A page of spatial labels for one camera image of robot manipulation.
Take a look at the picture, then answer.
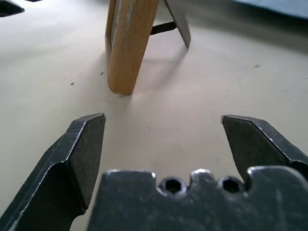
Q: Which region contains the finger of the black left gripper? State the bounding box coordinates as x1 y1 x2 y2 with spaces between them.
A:
0 113 107 231

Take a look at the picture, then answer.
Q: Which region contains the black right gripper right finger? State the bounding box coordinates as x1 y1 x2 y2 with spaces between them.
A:
220 114 308 184

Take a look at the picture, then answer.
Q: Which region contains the black pointed right gripper left finger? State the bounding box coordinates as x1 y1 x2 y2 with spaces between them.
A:
0 0 25 17

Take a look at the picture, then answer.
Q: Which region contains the wooden picture frame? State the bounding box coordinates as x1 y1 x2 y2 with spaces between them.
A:
105 0 192 95

